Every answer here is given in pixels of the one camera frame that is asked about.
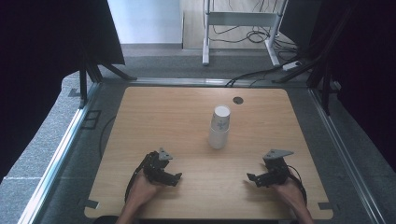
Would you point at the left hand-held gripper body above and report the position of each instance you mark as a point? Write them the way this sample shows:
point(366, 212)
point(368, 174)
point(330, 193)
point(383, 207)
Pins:
point(154, 165)

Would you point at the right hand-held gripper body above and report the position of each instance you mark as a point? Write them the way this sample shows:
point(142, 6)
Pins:
point(275, 169)

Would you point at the white paper cup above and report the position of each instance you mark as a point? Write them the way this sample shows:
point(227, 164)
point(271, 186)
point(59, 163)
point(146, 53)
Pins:
point(217, 140)
point(221, 116)

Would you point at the person's right hand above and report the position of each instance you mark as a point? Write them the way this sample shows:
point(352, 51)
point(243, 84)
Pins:
point(288, 193)

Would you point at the person's left hand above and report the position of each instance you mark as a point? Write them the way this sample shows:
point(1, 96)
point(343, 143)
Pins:
point(143, 191)

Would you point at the black tape square outline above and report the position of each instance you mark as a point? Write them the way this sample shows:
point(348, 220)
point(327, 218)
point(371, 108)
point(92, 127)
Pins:
point(85, 119)

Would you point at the white power strip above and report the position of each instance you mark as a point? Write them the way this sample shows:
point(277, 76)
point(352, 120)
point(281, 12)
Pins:
point(292, 65)

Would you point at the black tripod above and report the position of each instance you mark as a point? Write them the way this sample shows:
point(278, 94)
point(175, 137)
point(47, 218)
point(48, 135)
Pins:
point(93, 73)

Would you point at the black metal stand legs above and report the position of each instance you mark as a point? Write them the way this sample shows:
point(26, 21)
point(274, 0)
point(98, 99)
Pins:
point(317, 59)

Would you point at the dark curtain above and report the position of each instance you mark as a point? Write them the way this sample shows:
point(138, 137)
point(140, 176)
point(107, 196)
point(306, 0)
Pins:
point(367, 62)
point(37, 62)

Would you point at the white metal stand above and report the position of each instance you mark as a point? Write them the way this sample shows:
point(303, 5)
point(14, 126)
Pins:
point(239, 18)

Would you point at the aluminium frame rail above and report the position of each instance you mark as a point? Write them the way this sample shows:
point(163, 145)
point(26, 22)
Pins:
point(345, 155)
point(186, 81)
point(59, 155)

